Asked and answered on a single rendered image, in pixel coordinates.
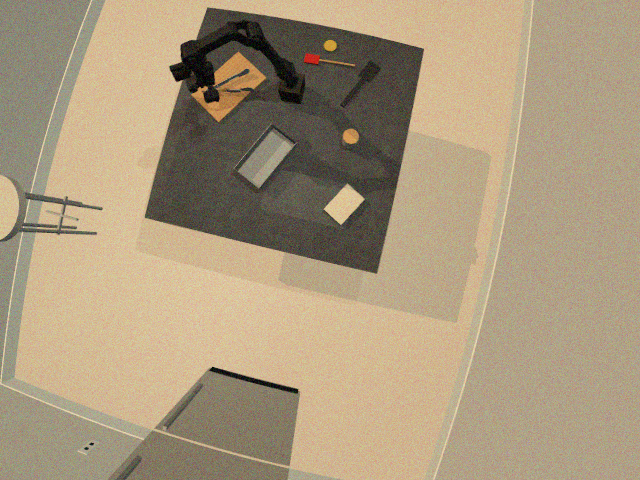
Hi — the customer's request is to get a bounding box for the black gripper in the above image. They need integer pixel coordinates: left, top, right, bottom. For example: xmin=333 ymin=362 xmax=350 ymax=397
xmin=196 ymin=61 xmax=220 ymax=104

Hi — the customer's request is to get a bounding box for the wooden cutting board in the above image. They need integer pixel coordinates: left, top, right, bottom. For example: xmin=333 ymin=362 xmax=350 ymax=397
xmin=192 ymin=52 xmax=267 ymax=124

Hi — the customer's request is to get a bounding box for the beige rectangular block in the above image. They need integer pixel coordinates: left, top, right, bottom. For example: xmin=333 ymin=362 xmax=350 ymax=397
xmin=324 ymin=183 xmax=365 ymax=225

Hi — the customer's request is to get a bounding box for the grey jar with wooden lid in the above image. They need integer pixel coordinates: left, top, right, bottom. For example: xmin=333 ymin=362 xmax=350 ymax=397
xmin=342 ymin=129 xmax=359 ymax=149

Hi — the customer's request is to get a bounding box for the yellow round disc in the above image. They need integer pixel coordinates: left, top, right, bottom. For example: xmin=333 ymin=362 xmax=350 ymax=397
xmin=324 ymin=40 xmax=337 ymax=52

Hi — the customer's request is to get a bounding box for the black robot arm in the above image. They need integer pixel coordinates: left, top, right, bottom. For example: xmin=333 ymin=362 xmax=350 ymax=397
xmin=169 ymin=20 xmax=300 ymax=93

